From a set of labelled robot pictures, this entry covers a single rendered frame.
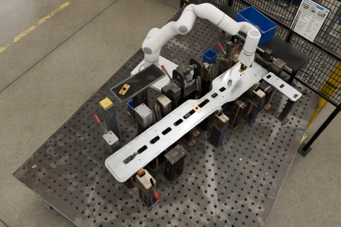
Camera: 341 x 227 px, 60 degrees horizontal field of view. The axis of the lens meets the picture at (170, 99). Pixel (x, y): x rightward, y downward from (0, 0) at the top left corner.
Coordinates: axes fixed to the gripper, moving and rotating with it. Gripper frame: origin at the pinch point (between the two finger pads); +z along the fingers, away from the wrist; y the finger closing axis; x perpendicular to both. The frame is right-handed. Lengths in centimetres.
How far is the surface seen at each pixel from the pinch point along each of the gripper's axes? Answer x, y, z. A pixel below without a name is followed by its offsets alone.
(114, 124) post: -95, -30, 17
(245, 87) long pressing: -6.7, 10.0, 9.5
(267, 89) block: 6.1, 21.2, 11.5
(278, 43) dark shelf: 47.2, -1.4, 6.4
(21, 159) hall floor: -163, -111, 110
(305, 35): 54, 13, -8
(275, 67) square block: 23.5, 13.5, 6.0
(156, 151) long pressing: -89, 7, 10
